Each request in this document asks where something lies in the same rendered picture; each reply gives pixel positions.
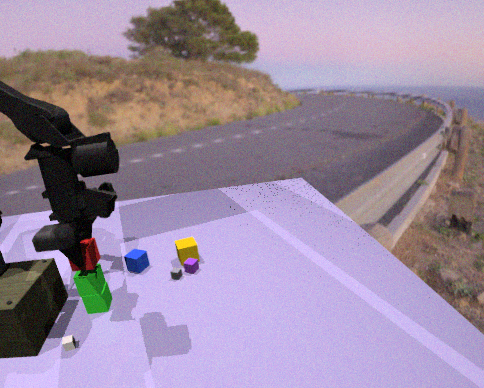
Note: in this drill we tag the blue cube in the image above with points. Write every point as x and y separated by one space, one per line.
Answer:
136 260

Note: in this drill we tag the small purple cube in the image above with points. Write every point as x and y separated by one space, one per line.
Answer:
191 265

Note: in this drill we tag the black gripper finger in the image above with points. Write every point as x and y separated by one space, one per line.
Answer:
74 253
85 225

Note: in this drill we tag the yellow block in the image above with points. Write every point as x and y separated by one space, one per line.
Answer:
187 248

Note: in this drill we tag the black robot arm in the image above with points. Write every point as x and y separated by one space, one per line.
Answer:
94 155

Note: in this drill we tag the green block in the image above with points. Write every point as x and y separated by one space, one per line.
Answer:
90 282
98 303

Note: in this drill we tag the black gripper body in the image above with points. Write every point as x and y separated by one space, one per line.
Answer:
64 234

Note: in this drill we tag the red block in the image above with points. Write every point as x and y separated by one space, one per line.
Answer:
90 255

